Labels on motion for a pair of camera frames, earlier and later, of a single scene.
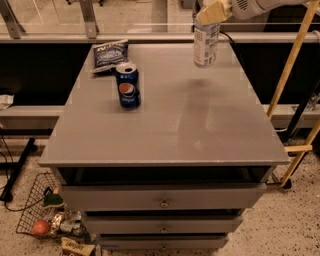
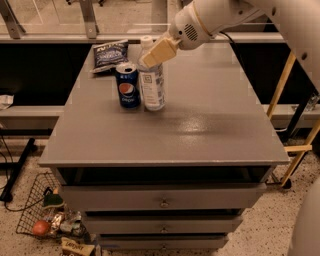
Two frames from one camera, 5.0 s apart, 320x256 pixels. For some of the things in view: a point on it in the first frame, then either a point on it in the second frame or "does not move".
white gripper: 242,9 -> 185,30
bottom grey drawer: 162,242 does not move
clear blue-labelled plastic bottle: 206,39 -> 151,80
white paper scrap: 6,101 does not move
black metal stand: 16,166 does not move
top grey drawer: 161,196 does not move
